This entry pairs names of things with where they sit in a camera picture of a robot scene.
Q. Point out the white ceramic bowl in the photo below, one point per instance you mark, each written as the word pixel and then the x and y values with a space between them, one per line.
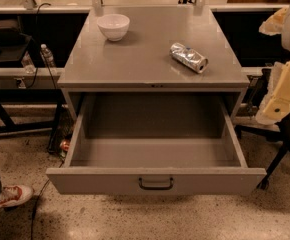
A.
pixel 113 26

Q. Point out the clear water bottle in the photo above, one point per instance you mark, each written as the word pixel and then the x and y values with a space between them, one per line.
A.
pixel 28 64
pixel 48 58

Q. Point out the red can on floor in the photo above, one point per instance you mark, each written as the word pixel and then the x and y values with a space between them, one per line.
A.
pixel 64 145

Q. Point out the open grey top drawer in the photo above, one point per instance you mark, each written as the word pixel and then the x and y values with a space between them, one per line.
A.
pixel 120 137

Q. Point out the black office chair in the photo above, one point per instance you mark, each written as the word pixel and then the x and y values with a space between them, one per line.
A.
pixel 283 135

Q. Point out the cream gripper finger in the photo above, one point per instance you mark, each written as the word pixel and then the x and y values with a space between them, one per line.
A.
pixel 275 24
pixel 276 103

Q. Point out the white red sneaker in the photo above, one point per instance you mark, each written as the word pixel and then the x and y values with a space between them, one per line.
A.
pixel 15 195

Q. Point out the black drawer handle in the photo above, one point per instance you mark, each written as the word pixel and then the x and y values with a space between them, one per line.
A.
pixel 156 185

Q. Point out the silver redbull can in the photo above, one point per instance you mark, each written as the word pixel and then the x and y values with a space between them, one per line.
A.
pixel 189 57

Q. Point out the grey cabinet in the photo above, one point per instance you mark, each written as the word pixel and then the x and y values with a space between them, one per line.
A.
pixel 141 60

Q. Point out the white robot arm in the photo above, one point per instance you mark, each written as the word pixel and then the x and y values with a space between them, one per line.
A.
pixel 285 38

